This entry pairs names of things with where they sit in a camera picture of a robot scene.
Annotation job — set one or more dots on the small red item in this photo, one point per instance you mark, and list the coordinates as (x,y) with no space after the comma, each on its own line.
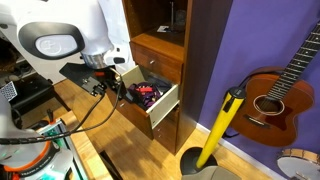
(143,89)

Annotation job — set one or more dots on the dark stand object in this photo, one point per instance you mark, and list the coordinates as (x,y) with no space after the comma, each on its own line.
(178,18)

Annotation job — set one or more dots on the brown wooden cabinet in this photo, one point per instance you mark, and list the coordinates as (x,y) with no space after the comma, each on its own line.
(200,50)

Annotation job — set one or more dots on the white paper sheet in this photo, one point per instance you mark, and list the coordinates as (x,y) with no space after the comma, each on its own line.
(163,29)

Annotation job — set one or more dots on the wooden drawer with white sides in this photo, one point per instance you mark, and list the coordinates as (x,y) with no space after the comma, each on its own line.
(133,113)

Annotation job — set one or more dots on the green lit robot base box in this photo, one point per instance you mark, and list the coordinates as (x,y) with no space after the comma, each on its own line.
(63,143)

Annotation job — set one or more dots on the silver drawer knob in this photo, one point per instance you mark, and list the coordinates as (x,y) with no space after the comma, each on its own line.
(152,62)

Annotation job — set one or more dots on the brown acoustic guitar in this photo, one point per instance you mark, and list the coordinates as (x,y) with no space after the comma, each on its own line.
(276,106)

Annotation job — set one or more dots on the checkered calibration tag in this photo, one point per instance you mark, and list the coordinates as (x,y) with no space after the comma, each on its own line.
(8,90)

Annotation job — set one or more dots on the dark grey cloth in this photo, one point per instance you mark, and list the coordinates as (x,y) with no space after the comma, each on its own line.
(160,85)

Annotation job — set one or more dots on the gray rounded object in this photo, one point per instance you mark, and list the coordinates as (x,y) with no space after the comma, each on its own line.
(210,174)

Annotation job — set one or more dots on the black bench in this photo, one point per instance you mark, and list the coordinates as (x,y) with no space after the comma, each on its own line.
(33,91)

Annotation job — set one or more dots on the round banjo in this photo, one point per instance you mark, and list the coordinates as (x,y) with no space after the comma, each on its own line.
(298,165)

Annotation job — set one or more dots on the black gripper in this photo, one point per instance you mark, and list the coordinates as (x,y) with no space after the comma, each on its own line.
(111,76)

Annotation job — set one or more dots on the light wooden table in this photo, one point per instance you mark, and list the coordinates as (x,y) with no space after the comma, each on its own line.
(90,156)

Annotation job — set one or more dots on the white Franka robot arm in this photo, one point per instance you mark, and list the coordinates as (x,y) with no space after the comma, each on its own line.
(60,23)

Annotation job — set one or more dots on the yellow pole with black base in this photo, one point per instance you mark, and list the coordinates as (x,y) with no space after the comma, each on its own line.
(220,126)

